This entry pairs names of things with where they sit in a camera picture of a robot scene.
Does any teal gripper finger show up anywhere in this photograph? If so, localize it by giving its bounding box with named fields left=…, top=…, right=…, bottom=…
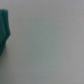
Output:
left=0, top=9, right=10, bottom=56

